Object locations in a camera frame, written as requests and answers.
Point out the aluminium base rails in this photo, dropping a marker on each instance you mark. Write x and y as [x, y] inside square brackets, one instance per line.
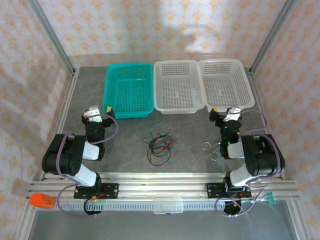
[162, 185]

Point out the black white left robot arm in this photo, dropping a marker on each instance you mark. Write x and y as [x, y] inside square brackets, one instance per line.
[67, 160]

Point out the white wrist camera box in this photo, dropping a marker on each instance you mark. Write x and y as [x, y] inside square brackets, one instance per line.
[232, 111]
[93, 111]

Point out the white plastic basket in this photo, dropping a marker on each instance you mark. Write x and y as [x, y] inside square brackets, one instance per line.
[225, 85]
[177, 87]

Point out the orange cylinder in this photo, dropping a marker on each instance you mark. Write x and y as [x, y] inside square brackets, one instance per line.
[41, 200]

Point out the aluminium frame post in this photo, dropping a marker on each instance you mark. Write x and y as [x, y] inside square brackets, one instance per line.
[272, 37]
[53, 37]

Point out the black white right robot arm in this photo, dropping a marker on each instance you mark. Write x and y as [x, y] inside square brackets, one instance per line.
[262, 160]

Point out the teal plastic basket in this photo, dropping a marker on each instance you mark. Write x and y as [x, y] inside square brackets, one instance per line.
[127, 90]

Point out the patterned fabric backdrop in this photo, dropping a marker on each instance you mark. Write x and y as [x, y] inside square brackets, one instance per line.
[15, 100]

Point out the clear plastic compartment box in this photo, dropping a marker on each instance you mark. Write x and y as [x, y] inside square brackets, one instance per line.
[167, 205]

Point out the green connector block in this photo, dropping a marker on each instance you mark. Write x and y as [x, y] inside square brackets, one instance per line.
[270, 198]

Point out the aluminium frame leg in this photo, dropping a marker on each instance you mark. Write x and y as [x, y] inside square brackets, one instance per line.
[297, 222]
[25, 225]

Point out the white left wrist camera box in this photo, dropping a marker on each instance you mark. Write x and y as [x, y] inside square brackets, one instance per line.
[93, 111]

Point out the translucent plastic sheet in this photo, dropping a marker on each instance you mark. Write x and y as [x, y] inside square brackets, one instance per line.
[21, 187]

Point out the aluminium side rail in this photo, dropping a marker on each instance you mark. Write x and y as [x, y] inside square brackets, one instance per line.
[258, 100]
[67, 100]

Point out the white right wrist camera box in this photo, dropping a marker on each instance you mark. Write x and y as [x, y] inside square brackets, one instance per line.
[232, 111]

